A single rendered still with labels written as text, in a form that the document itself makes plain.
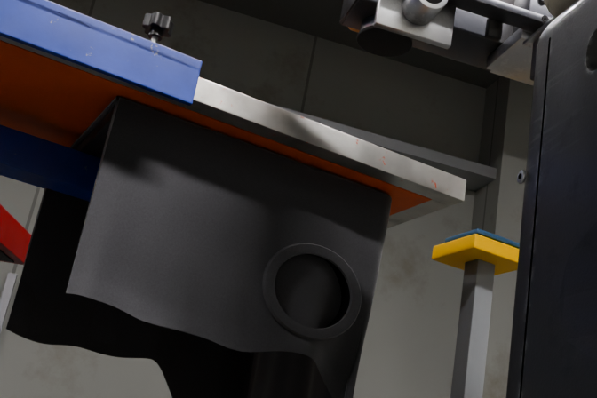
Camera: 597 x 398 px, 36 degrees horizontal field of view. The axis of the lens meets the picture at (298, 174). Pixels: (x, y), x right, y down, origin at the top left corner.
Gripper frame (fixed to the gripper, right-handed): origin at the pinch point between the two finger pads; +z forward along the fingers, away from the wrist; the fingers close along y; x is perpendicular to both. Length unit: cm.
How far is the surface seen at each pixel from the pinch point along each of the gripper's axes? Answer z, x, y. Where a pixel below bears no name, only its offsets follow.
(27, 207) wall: -23, 292, -60
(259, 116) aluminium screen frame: 42.2, -21.4, -11.8
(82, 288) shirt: 72, -17, -30
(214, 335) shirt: 73, -12, -10
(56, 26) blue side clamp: 41, -29, -42
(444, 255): 46, 7, 32
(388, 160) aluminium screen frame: 41.4, -17.0, 10.3
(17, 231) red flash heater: 30, 128, -50
